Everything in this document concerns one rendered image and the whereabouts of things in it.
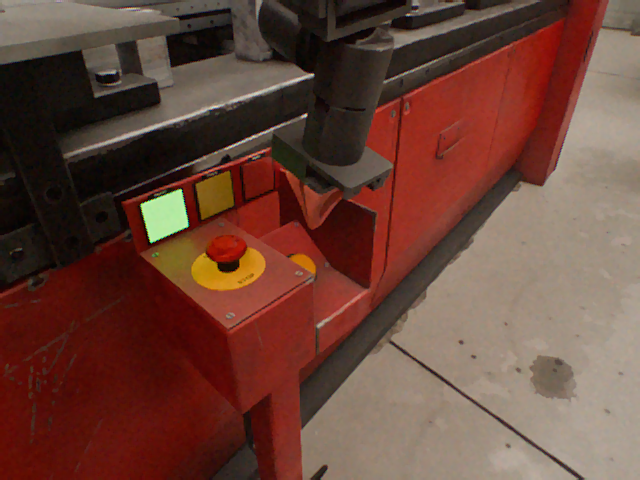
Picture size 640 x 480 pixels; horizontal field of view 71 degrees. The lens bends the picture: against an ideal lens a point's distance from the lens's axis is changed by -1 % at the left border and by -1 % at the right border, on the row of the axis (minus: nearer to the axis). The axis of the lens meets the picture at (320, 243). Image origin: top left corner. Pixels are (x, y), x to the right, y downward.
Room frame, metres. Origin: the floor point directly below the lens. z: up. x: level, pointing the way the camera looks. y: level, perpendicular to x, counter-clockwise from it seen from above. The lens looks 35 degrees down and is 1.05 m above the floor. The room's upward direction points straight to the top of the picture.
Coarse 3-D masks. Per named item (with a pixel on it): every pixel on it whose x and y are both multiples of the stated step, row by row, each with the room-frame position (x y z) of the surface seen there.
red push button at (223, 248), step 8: (216, 240) 0.36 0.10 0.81; (224, 240) 0.36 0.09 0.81; (232, 240) 0.36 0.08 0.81; (240, 240) 0.36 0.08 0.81; (208, 248) 0.35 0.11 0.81; (216, 248) 0.35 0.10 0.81; (224, 248) 0.34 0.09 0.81; (232, 248) 0.35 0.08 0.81; (240, 248) 0.35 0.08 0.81; (208, 256) 0.34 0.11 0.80; (216, 256) 0.34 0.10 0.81; (224, 256) 0.34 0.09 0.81; (232, 256) 0.34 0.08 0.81; (240, 256) 0.34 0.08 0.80; (224, 264) 0.34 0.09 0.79; (232, 264) 0.35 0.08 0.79
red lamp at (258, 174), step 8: (256, 160) 0.49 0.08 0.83; (264, 160) 0.50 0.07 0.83; (248, 168) 0.48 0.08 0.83; (256, 168) 0.49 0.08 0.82; (264, 168) 0.50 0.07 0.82; (272, 168) 0.51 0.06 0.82; (248, 176) 0.48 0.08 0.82; (256, 176) 0.49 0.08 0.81; (264, 176) 0.50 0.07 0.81; (272, 176) 0.51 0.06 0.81; (248, 184) 0.48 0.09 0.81; (256, 184) 0.49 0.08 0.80; (264, 184) 0.50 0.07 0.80; (272, 184) 0.50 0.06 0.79; (248, 192) 0.48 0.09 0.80; (256, 192) 0.49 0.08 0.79
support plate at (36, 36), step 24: (24, 0) 0.49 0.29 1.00; (48, 0) 0.49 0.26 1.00; (0, 24) 0.35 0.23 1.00; (24, 24) 0.35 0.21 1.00; (48, 24) 0.35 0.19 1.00; (72, 24) 0.35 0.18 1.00; (96, 24) 0.35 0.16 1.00; (120, 24) 0.35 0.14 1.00; (144, 24) 0.35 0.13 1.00; (168, 24) 0.37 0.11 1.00; (0, 48) 0.28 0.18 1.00; (24, 48) 0.29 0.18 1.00; (48, 48) 0.30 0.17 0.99; (72, 48) 0.31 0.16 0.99
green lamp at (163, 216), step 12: (180, 192) 0.42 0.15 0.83; (144, 204) 0.39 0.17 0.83; (156, 204) 0.40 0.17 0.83; (168, 204) 0.41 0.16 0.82; (180, 204) 0.41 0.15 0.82; (144, 216) 0.39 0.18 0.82; (156, 216) 0.39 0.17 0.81; (168, 216) 0.40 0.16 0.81; (180, 216) 0.41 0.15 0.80; (156, 228) 0.39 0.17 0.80; (168, 228) 0.40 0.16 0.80; (180, 228) 0.41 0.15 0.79
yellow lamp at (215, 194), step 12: (204, 180) 0.44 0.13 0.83; (216, 180) 0.45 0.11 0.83; (228, 180) 0.46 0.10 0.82; (204, 192) 0.44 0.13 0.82; (216, 192) 0.45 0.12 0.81; (228, 192) 0.46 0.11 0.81; (204, 204) 0.43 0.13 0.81; (216, 204) 0.45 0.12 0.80; (228, 204) 0.46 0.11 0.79; (204, 216) 0.43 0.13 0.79
